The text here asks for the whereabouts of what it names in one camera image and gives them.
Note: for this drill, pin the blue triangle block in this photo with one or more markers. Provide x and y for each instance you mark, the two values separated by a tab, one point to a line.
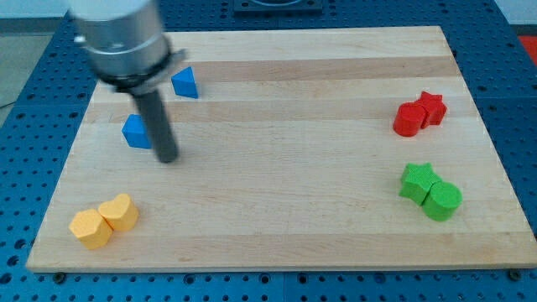
184	83

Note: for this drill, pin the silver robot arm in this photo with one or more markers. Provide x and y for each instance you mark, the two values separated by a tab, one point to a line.
126	43

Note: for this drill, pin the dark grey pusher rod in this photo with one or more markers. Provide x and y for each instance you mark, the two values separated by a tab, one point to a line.
152	111

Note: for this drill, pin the blue cube block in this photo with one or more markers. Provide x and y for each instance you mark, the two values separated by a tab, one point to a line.
135	133

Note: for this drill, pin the red cylinder block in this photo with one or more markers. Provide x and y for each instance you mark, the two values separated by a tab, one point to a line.
409	119

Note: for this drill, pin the green star block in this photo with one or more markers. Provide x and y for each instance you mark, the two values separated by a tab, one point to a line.
416	181

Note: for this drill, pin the yellow heart block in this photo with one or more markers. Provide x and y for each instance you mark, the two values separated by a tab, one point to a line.
120	213

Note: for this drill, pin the red star block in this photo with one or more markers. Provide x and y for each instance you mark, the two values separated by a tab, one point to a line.
434	107

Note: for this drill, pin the green cylinder block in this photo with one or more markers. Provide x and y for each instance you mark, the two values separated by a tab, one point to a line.
442	201

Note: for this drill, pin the yellow hexagon block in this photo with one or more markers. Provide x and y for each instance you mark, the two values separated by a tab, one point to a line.
90	228

